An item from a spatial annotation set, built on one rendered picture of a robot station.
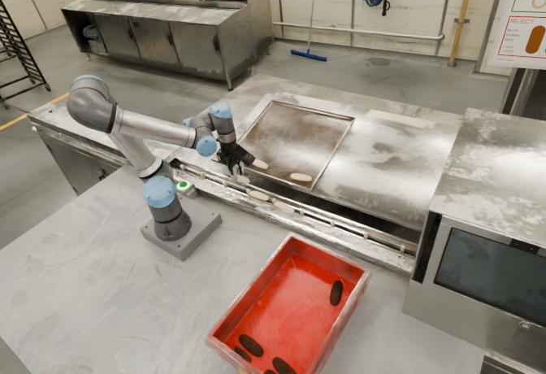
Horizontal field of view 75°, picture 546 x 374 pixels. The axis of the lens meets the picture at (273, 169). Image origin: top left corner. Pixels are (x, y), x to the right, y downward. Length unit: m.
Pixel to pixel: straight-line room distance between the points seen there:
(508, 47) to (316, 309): 1.24
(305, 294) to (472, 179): 0.66
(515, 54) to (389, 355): 1.22
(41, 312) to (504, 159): 1.61
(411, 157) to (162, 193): 1.06
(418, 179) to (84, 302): 1.39
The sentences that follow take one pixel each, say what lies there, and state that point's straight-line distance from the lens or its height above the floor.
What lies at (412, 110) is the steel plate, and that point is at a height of 0.82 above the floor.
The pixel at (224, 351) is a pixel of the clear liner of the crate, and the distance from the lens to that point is 1.15.
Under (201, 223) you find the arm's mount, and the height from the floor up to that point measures 0.88.
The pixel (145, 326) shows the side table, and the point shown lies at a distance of 1.40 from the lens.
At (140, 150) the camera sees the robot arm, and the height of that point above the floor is 1.22.
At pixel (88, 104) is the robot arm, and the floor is 1.48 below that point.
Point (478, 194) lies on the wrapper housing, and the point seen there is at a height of 1.30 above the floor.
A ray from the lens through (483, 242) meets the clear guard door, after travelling 0.97.
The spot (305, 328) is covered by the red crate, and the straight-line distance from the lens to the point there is 1.26.
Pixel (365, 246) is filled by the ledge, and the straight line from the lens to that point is 1.40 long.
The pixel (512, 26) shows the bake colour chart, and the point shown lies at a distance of 1.70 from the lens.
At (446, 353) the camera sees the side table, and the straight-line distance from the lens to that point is 1.29.
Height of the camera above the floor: 1.95
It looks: 39 degrees down
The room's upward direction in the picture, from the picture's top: 8 degrees counter-clockwise
